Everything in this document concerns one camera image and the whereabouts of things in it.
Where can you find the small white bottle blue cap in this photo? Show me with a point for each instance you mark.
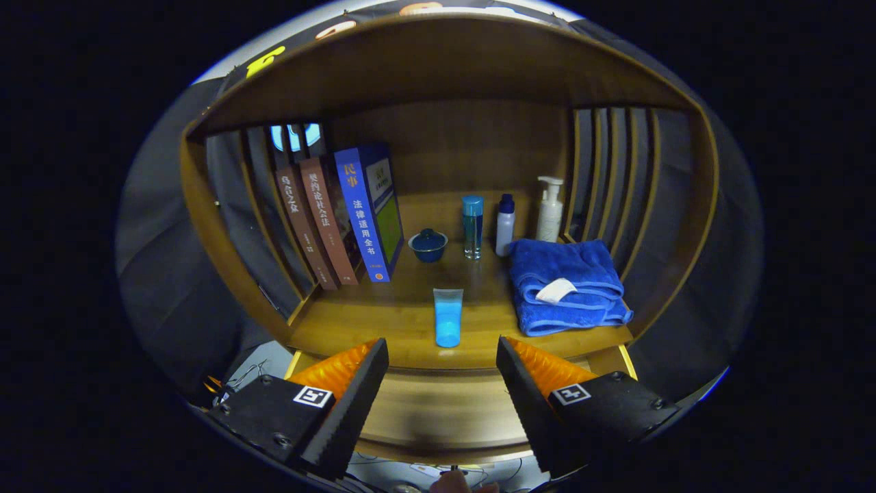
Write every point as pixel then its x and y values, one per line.
pixel 504 229

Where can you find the dark blue lidded teacup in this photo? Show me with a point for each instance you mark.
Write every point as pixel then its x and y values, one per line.
pixel 428 246

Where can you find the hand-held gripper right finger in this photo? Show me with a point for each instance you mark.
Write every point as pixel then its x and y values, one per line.
pixel 534 411

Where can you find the blue folded towel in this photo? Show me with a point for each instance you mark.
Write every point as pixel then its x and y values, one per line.
pixel 561 263

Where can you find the dark brown book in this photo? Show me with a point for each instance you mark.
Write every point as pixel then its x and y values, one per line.
pixel 301 226

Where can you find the light blue tube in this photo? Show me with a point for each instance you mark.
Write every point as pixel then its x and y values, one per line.
pixel 448 318

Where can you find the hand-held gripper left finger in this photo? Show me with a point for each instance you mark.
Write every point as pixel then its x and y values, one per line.
pixel 352 411

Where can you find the wooden countertop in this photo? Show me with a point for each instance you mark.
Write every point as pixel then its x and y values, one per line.
pixel 397 315

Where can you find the reddish brown book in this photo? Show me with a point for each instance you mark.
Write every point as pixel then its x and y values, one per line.
pixel 327 219

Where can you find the white pump bottle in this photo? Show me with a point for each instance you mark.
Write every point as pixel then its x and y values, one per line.
pixel 549 216

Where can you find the teal clear bottle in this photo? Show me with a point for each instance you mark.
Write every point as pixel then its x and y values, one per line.
pixel 472 229

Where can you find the blue book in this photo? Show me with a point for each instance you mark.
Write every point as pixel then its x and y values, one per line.
pixel 359 212

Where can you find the wooden cabinet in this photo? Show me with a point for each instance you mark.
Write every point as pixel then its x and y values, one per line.
pixel 445 61

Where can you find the wooden drawer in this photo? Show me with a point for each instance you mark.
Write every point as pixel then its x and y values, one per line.
pixel 438 411

